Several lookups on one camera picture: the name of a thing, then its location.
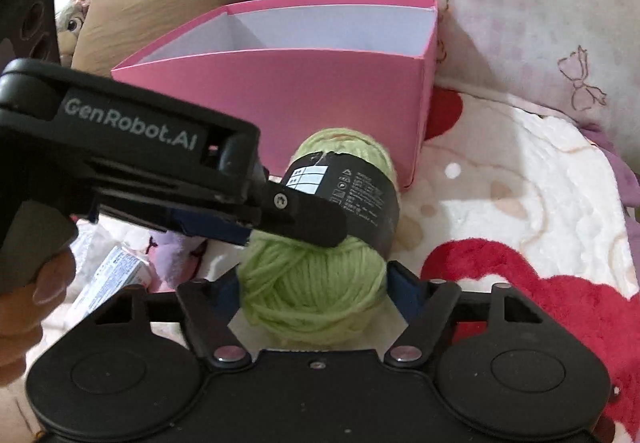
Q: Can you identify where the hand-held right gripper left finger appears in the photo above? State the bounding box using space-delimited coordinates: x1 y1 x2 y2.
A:
94 272 252 369

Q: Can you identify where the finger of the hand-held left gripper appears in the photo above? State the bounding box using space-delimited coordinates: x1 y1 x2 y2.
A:
169 209 252 247
250 179 349 250

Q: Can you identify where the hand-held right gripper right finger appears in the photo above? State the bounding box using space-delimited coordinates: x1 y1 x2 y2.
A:
385 262 547 369

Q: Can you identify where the green yarn ball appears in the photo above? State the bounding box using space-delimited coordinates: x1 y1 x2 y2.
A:
238 130 402 350

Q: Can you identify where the small white carton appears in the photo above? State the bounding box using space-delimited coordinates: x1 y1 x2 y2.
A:
69 245 152 320

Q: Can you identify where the pink cardboard box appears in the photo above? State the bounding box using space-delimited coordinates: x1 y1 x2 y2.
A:
110 0 440 194

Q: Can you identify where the person's left hand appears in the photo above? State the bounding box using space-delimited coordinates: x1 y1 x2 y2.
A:
0 250 77 375

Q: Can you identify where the grey bunny plush toy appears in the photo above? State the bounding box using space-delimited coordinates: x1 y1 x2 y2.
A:
54 0 112 54

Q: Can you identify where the white red heart printed blanket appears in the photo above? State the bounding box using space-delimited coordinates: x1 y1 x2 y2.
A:
65 87 640 443

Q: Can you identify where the pink checked pillow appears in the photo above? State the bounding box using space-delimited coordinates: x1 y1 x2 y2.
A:
276 0 640 164

